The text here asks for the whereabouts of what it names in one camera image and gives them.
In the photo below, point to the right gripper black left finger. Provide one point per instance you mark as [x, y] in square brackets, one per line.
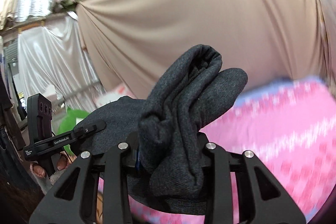
[73, 198]

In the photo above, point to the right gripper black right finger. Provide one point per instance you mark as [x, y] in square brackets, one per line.
[261, 197]

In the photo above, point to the dark grey pants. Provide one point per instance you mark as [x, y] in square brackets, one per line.
[193, 92]

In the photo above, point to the left hand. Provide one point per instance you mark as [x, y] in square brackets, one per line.
[64, 161]

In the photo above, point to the green plush toy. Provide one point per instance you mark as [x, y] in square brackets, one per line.
[71, 119]

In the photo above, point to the pink rose bed sheet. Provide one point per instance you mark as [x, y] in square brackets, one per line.
[290, 126]

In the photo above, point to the white satin curtain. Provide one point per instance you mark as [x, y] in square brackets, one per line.
[50, 59]

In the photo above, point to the beige curtain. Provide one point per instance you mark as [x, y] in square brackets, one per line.
[135, 41]

